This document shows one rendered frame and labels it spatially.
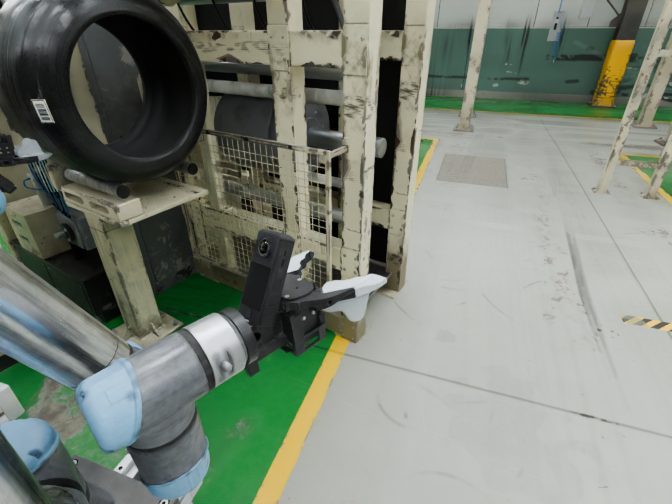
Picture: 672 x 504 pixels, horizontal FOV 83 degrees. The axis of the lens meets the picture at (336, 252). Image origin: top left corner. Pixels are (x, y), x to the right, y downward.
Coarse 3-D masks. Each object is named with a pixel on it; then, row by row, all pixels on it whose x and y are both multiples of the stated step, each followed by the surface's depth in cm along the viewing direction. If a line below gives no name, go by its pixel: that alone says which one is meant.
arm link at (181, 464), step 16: (192, 432) 41; (128, 448) 39; (160, 448) 38; (176, 448) 39; (192, 448) 41; (144, 464) 39; (160, 464) 39; (176, 464) 40; (192, 464) 42; (208, 464) 46; (144, 480) 42; (160, 480) 41; (176, 480) 41; (192, 480) 43; (160, 496) 43; (176, 496) 43
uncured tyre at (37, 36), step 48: (48, 0) 97; (96, 0) 102; (144, 0) 113; (0, 48) 100; (48, 48) 96; (144, 48) 143; (192, 48) 130; (0, 96) 106; (48, 96) 100; (144, 96) 151; (192, 96) 137; (48, 144) 108; (96, 144) 112; (144, 144) 152; (192, 144) 140
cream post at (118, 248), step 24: (72, 72) 134; (96, 120) 145; (96, 240) 167; (120, 240) 166; (120, 264) 169; (144, 264) 180; (120, 288) 176; (144, 288) 183; (144, 312) 187; (144, 336) 191
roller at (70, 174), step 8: (72, 176) 135; (80, 176) 132; (88, 176) 131; (88, 184) 130; (96, 184) 128; (104, 184) 126; (112, 184) 124; (120, 184) 124; (112, 192) 124; (120, 192) 123; (128, 192) 125
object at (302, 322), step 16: (288, 288) 48; (304, 288) 48; (288, 304) 45; (240, 320) 42; (288, 320) 46; (304, 320) 48; (320, 320) 50; (256, 336) 46; (272, 336) 47; (288, 336) 48; (304, 336) 48; (320, 336) 50; (256, 352) 43; (272, 352) 47; (288, 352) 49; (256, 368) 46
